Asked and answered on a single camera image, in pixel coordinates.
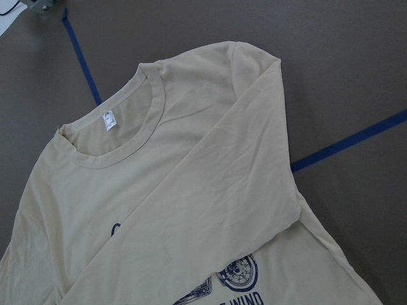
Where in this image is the beige long sleeve printed shirt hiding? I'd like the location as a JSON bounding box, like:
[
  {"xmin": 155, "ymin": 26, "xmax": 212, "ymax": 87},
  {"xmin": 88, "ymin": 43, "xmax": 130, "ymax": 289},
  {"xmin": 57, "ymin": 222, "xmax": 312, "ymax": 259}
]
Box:
[{"xmin": 1, "ymin": 41, "xmax": 379, "ymax": 304}]

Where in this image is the aluminium frame post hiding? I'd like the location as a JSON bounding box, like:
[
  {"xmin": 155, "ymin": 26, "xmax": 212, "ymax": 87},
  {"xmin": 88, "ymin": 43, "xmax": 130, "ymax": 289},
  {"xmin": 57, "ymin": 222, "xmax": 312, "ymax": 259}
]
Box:
[{"xmin": 19, "ymin": 0, "xmax": 59, "ymax": 15}]

